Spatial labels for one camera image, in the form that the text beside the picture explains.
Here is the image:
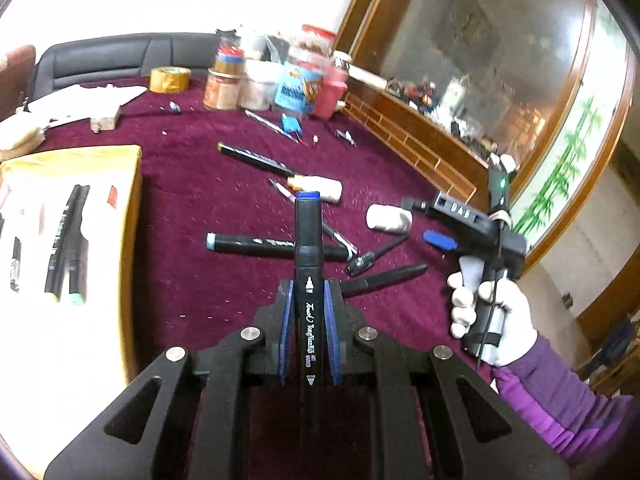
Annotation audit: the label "black marker light blue cap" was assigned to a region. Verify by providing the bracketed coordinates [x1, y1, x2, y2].
[206, 231, 351, 262]

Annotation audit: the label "wooden cabinet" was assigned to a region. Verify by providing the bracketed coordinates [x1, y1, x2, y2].
[332, 0, 632, 271]

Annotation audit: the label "black marker gold cap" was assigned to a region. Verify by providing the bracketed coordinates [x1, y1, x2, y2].
[216, 142, 296, 177]

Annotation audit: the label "white power adapter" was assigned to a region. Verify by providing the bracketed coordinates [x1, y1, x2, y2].
[89, 105, 123, 133]

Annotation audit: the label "striped jar red lid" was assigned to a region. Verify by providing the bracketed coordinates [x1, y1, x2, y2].
[212, 35, 247, 78]

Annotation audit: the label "black marker green cap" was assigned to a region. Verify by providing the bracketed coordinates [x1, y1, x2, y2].
[62, 185, 92, 307]

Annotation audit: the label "short black pen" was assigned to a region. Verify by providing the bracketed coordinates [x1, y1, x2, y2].
[9, 236, 24, 294]

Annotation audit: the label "clear plastic bottle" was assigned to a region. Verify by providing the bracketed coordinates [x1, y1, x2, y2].
[244, 25, 272, 62]

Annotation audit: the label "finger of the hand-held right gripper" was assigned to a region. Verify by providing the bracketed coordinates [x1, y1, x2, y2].
[402, 197, 436, 217]
[422, 230, 459, 252]

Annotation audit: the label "person's right forearm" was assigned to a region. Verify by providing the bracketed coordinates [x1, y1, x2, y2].
[490, 335, 640, 461]

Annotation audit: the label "black sofa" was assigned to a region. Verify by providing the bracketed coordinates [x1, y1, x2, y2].
[30, 32, 221, 93]

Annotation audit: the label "brown armchair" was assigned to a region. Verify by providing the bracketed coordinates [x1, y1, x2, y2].
[0, 45, 37, 121]

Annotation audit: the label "yellow cardboard box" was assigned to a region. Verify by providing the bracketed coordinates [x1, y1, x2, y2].
[0, 145, 143, 478]

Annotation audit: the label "pink knit sleeve bottle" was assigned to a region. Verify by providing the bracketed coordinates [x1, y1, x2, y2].
[314, 51, 349, 120]

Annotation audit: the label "small white bottle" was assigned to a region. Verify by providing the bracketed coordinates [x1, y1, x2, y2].
[366, 203, 414, 234]

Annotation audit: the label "yellow tape roll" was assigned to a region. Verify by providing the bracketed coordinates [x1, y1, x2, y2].
[150, 66, 192, 94]

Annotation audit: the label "black clip pen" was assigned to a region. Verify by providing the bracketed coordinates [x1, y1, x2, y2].
[321, 220, 359, 257]

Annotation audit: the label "purple tablecloth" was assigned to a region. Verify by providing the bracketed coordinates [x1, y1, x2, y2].
[35, 74, 498, 480]

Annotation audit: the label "striped pen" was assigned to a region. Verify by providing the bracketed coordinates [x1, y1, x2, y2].
[244, 109, 291, 137]

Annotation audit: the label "white bottle orange cap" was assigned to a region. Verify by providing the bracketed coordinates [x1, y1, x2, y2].
[286, 174, 344, 204]

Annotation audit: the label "blue cartoon canister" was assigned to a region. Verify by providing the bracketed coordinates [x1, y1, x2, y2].
[274, 24, 337, 116]

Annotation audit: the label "small black pen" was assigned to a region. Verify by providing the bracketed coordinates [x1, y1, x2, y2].
[346, 234, 410, 277]

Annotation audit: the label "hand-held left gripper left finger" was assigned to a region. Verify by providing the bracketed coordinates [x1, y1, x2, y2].
[42, 280, 301, 480]

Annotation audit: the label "person's right hand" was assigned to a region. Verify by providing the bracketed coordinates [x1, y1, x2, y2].
[446, 272, 539, 368]

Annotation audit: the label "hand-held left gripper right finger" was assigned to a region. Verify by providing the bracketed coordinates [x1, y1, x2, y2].
[324, 280, 571, 480]

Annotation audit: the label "white papers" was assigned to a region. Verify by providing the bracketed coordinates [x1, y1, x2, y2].
[25, 84, 148, 128]

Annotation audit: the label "white pen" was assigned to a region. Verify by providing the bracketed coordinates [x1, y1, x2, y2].
[268, 178, 297, 204]

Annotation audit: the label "white plastic tub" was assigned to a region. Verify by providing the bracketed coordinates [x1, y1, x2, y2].
[239, 57, 278, 111]

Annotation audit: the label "bamboo print wall panel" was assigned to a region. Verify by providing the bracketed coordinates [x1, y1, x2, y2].
[515, 100, 601, 241]

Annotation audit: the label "white paper roll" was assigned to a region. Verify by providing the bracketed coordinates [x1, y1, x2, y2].
[347, 63, 388, 88]

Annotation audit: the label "shelf clutter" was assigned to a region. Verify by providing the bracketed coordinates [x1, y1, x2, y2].
[385, 75, 506, 161]

